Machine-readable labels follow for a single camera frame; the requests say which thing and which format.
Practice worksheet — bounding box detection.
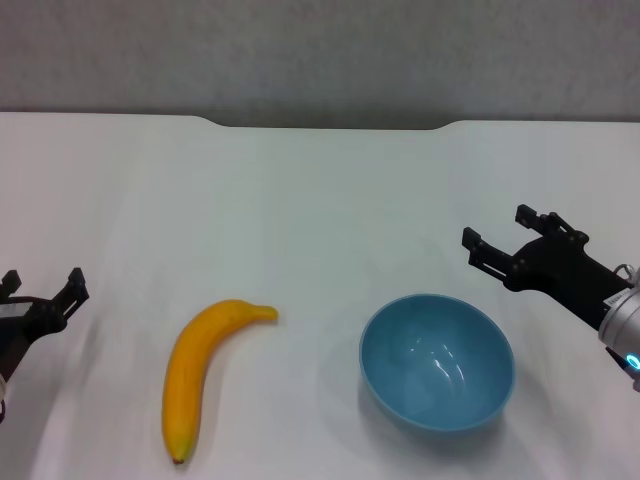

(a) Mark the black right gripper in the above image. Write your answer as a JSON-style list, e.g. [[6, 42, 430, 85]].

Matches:
[[461, 203, 635, 332]]

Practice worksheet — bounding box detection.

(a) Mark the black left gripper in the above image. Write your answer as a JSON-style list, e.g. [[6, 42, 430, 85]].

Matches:
[[0, 266, 92, 387]]

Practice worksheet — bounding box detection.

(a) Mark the yellow banana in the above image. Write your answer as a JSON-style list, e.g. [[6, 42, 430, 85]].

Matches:
[[160, 298, 280, 466]]

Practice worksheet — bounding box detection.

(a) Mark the blue ceramic bowl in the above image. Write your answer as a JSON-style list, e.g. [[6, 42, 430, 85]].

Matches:
[[359, 293, 516, 432]]

